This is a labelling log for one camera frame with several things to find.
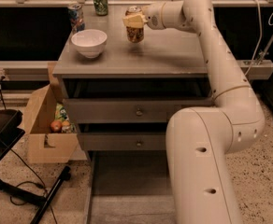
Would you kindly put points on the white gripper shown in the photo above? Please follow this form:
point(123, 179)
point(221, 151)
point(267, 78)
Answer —
point(153, 16)

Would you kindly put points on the orange soda can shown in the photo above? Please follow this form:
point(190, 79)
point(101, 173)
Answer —
point(134, 35)

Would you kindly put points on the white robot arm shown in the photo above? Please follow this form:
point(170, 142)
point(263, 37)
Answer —
point(197, 139)

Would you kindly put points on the green soda can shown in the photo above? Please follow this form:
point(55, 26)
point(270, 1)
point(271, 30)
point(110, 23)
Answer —
point(101, 7)

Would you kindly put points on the blue red soda can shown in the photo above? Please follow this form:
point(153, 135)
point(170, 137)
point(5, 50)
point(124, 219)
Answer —
point(75, 14)

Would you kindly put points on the grey drawer cabinet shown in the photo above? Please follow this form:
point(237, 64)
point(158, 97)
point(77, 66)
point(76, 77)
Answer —
point(162, 54)

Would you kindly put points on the grey top drawer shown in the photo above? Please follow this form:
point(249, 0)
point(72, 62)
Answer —
point(132, 100)

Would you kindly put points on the grey drawer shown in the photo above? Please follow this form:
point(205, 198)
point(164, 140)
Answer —
point(132, 100)
point(130, 187)
point(122, 136)

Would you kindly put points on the grey middle drawer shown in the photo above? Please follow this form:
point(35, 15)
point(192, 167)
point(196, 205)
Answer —
point(122, 136)

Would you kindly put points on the grey bottom drawer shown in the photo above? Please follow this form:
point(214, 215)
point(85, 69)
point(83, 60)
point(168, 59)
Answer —
point(130, 187)

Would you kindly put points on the white ceramic bowl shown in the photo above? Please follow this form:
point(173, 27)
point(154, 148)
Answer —
point(90, 43)

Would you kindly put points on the green snack bag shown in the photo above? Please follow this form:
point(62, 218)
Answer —
point(60, 113)

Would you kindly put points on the small jar in box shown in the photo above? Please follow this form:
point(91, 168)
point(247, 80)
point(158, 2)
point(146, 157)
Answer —
point(67, 127)

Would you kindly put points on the red apple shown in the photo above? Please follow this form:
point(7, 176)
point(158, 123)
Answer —
point(56, 126)

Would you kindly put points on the cardboard box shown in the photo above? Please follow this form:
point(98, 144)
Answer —
point(45, 146)

